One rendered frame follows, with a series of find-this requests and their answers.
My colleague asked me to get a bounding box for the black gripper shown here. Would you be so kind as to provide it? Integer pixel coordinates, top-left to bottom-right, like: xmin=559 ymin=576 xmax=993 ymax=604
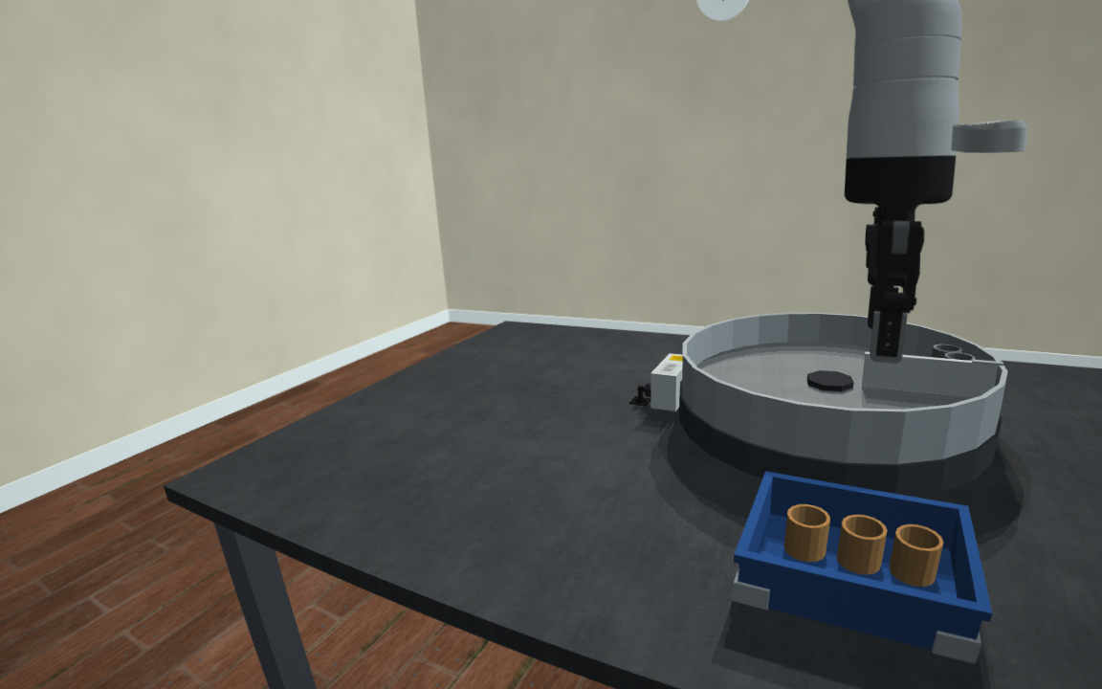
xmin=845 ymin=155 xmax=957 ymax=364

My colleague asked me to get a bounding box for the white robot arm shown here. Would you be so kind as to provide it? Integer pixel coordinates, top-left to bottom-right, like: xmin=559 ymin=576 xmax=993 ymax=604
xmin=847 ymin=0 xmax=1027 ymax=158

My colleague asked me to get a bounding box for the blue crate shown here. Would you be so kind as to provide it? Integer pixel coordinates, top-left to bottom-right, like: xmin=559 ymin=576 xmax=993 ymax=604
xmin=732 ymin=471 xmax=992 ymax=663

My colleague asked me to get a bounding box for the bronze bushing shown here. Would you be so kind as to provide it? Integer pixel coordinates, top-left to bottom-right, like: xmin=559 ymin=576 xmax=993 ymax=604
xmin=784 ymin=504 xmax=830 ymax=562
xmin=889 ymin=524 xmax=943 ymax=586
xmin=838 ymin=515 xmax=888 ymax=575

